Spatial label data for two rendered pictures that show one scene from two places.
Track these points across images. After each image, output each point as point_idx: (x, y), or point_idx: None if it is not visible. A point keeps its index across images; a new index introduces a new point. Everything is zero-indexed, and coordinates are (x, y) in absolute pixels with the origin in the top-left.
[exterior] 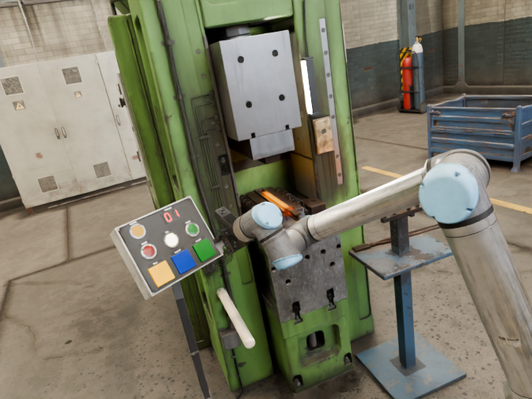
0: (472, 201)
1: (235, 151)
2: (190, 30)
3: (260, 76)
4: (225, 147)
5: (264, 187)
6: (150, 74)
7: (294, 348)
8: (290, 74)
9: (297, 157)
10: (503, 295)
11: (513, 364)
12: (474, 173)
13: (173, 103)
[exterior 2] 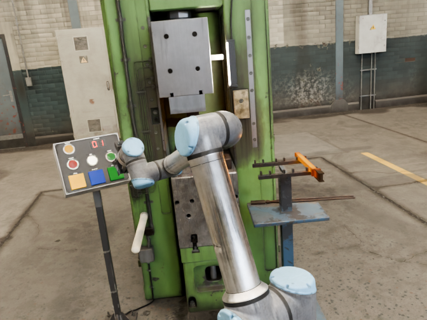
0: (190, 141)
1: None
2: (138, 12)
3: (180, 50)
4: (157, 102)
5: None
6: None
7: (190, 273)
8: (206, 51)
9: None
10: (212, 213)
11: (220, 266)
12: (203, 124)
13: (120, 64)
